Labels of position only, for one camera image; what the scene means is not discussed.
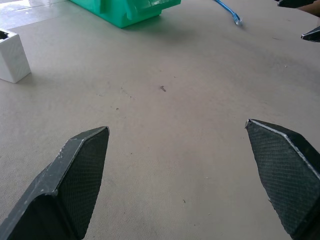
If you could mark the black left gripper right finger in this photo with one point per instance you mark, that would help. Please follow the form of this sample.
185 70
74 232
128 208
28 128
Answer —
287 175

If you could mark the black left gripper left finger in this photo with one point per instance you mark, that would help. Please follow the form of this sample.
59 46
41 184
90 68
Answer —
62 190

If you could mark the white cube block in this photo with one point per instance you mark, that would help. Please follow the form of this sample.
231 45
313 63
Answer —
11 57

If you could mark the green plastic block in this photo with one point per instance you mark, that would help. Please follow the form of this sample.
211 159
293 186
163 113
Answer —
125 10

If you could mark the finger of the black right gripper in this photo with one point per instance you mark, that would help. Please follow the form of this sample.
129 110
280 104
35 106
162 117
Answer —
312 35
295 2

